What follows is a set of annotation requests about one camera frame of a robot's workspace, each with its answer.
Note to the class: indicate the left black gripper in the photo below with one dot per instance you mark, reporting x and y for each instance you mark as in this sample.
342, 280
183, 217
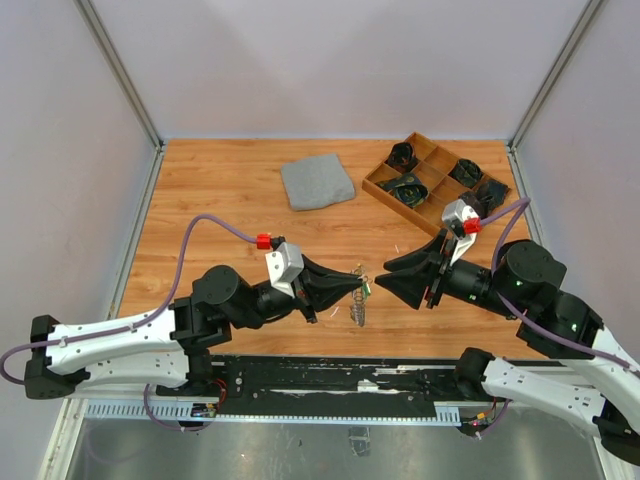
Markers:
323, 286

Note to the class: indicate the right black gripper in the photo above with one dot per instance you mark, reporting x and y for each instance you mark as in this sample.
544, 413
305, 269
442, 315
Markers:
409, 283

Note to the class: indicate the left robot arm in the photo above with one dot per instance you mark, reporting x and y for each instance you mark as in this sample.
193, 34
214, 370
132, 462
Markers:
170, 348

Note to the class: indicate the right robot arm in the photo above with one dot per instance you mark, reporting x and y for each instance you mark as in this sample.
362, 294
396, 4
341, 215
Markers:
524, 284

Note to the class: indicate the rolled dark tie centre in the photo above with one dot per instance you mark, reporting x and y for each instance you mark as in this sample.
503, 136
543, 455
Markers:
407, 188

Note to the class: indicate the rolled dark tie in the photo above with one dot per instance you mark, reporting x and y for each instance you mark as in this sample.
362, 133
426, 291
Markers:
407, 188
466, 172
486, 198
402, 157

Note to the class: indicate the wooden compartment tray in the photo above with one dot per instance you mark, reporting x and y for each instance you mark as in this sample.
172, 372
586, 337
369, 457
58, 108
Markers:
435, 161

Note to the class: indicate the rolled dark tie lower right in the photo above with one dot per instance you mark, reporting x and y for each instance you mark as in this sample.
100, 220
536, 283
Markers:
486, 198

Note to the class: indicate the folded grey cloth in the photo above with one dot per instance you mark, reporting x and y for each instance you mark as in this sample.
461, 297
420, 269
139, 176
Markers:
316, 182

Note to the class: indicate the rolled dark tie top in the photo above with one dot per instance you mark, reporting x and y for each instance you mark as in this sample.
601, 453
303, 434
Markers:
402, 157

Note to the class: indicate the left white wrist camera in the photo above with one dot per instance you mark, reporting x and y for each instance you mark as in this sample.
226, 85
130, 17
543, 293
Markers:
284, 265

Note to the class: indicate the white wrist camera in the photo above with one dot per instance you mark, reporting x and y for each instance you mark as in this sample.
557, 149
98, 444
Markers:
284, 265
454, 217

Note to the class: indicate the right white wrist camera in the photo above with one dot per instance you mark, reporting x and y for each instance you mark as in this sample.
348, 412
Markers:
454, 217

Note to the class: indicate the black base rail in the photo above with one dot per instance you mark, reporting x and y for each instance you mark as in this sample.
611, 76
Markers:
325, 387

